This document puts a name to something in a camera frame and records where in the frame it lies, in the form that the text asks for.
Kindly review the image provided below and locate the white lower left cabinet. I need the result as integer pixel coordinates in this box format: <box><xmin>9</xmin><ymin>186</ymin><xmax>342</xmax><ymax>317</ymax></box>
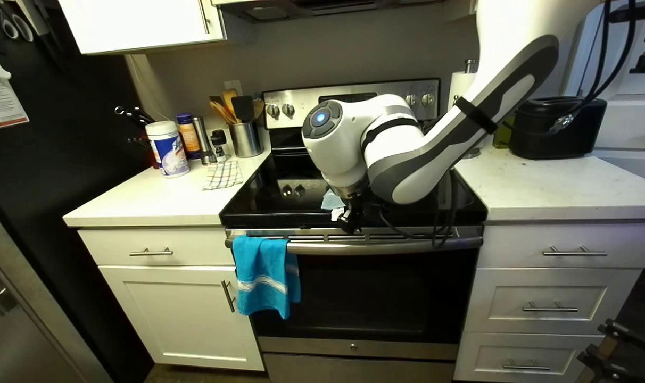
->
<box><xmin>78</xmin><ymin>228</ymin><xmax>265</xmax><ymax>372</ymax></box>

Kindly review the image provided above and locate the white right drawer cabinet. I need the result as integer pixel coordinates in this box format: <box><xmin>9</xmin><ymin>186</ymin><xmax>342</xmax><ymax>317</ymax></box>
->
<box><xmin>456</xmin><ymin>221</ymin><xmax>645</xmax><ymax>383</ymax></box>

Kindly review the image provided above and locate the white upper cabinet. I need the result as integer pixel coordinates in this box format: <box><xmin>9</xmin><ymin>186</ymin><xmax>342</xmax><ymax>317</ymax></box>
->
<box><xmin>57</xmin><ymin>0</ymin><xmax>227</xmax><ymax>54</ymax></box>

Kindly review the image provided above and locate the orange spice bottle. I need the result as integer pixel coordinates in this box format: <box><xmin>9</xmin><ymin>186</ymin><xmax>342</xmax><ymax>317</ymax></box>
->
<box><xmin>176</xmin><ymin>115</ymin><xmax>203</xmax><ymax>158</ymax></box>

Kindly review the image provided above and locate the black refrigerator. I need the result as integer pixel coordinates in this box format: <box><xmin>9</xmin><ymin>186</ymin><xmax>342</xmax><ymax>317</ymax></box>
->
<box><xmin>0</xmin><ymin>0</ymin><xmax>154</xmax><ymax>383</ymax></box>

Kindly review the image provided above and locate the silver oven door handle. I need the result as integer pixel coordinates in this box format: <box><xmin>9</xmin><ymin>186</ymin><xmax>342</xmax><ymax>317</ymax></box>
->
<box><xmin>224</xmin><ymin>232</ymin><xmax>486</xmax><ymax>257</ymax></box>

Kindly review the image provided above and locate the black glass cooktop stove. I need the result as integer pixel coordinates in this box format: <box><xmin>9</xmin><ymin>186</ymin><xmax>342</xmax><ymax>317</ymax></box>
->
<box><xmin>220</xmin><ymin>152</ymin><xmax>486</xmax><ymax>228</ymax></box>

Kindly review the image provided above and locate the bright blue striped towel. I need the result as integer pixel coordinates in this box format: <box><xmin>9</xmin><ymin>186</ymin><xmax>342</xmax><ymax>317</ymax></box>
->
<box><xmin>233</xmin><ymin>234</ymin><xmax>302</xmax><ymax>319</ymax></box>

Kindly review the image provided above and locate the light blue towel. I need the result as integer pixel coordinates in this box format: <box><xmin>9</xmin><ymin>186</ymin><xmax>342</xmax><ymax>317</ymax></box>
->
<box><xmin>322</xmin><ymin>190</ymin><xmax>345</xmax><ymax>210</ymax></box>

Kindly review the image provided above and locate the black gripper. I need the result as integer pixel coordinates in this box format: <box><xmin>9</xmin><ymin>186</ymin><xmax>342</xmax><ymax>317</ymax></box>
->
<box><xmin>337</xmin><ymin>190</ymin><xmax>370</xmax><ymax>234</ymax></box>

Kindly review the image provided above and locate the black oven door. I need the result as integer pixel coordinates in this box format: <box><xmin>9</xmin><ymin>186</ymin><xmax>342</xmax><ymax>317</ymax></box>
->
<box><xmin>249</xmin><ymin>250</ymin><xmax>477</xmax><ymax>360</ymax></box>

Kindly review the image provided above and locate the black air fryer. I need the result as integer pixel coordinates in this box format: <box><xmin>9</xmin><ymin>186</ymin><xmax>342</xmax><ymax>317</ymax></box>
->
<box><xmin>509</xmin><ymin>96</ymin><xmax>606</xmax><ymax>160</ymax></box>

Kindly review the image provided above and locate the stainless stove control panel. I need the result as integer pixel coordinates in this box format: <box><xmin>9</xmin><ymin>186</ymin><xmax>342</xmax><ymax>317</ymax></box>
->
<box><xmin>265</xmin><ymin>79</ymin><xmax>441</xmax><ymax>129</ymax></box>

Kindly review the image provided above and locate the steel utensil holder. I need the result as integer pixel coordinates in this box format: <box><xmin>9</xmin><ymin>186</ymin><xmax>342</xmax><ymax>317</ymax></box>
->
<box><xmin>234</xmin><ymin>121</ymin><xmax>260</xmax><ymax>158</ymax></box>

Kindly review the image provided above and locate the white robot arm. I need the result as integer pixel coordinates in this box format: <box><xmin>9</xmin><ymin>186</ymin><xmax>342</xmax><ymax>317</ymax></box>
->
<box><xmin>300</xmin><ymin>0</ymin><xmax>602</xmax><ymax>232</ymax></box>

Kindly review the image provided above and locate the white wipes canister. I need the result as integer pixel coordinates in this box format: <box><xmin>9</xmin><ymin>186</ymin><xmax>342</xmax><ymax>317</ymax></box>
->
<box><xmin>144</xmin><ymin>121</ymin><xmax>189</xmax><ymax>177</ymax></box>

